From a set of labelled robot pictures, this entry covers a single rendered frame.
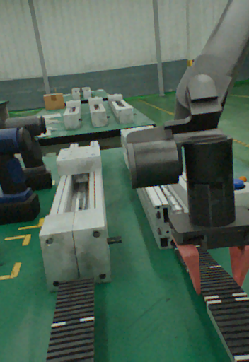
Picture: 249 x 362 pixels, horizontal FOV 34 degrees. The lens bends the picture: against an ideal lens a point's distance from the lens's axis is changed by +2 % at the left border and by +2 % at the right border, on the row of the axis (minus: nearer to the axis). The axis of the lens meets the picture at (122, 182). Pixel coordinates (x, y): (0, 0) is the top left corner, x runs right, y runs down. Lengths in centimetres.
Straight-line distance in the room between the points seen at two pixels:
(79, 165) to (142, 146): 55
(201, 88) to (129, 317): 31
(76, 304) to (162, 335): 11
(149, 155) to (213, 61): 16
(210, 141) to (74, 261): 29
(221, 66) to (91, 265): 34
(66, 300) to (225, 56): 38
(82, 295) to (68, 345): 10
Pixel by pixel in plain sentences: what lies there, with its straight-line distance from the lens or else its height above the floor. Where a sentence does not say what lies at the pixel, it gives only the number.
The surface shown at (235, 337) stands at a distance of 48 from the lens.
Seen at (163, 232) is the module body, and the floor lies 81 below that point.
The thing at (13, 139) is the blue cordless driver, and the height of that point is 98.
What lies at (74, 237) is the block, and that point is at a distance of 63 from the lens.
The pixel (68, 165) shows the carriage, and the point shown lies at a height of 89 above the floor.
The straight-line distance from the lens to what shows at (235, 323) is 50.
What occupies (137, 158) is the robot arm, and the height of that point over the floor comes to 100.
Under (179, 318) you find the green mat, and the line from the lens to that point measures 57.
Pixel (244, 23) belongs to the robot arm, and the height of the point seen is 113.
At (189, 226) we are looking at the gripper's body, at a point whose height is 90.
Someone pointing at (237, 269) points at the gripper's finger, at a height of 83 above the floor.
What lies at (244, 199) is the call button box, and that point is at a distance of 84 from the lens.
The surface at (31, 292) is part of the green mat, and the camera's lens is 69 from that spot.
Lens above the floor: 110
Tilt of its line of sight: 15 degrees down
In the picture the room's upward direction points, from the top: 7 degrees counter-clockwise
